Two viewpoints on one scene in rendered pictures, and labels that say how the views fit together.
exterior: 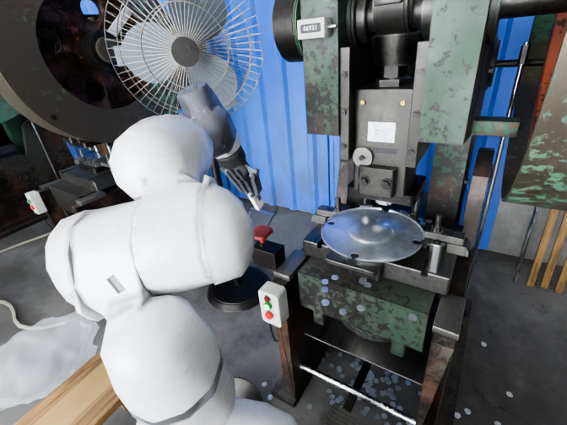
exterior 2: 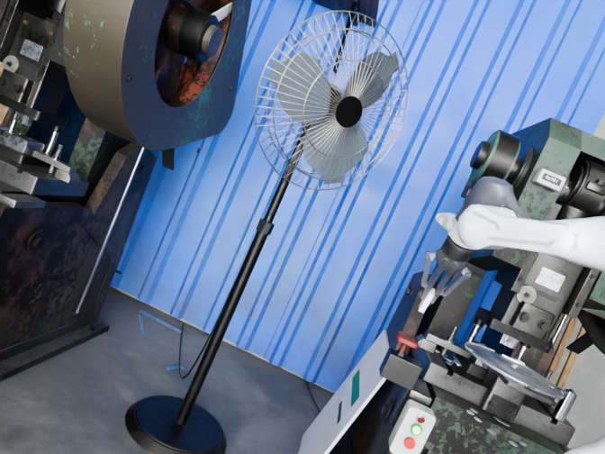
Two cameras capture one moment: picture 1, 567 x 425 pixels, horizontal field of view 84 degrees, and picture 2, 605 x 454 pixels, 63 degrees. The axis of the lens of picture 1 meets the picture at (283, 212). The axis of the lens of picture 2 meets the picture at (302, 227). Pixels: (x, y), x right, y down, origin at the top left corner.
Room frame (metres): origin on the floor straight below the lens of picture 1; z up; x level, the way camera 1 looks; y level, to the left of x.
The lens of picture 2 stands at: (-0.08, 1.11, 1.05)
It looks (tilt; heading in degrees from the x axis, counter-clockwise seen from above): 5 degrees down; 329
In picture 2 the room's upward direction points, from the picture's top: 24 degrees clockwise
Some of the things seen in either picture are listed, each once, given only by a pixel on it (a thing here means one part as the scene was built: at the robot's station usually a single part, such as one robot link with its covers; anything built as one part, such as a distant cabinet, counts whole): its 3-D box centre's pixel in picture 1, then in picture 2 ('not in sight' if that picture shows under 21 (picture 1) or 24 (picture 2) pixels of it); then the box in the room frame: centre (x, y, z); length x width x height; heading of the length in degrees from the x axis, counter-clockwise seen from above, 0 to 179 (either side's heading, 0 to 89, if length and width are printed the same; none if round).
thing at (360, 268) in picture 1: (364, 258); (507, 394); (0.74, -0.22, 0.72); 0.25 x 0.14 x 0.14; 145
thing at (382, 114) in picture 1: (385, 137); (540, 285); (0.85, -0.30, 1.04); 0.17 x 0.15 x 0.30; 145
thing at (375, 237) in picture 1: (370, 231); (512, 368); (0.78, -0.25, 0.78); 0.29 x 0.29 x 0.01
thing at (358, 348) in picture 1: (377, 316); not in sight; (0.89, -0.33, 0.31); 0.43 x 0.42 x 0.01; 55
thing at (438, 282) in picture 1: (382, 239); (484, 385); (0.88, -0.32, 0.68); 0.45 x 0.30 x 0.06; 55
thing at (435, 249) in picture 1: (434, 255); (564, 404); (0.68, -0.39, 0.75); 0.03 x 0.03 x 0.10; 55
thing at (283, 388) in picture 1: (328, 252); (376, 394); (1.15, -0.18, 0.45); 0.92 x 0.12 x 0.90; 145
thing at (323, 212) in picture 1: (336, 209); (446, 340); (0.98, -0.18, 0.76); 0.17 x 0.06 x 0.10; 55
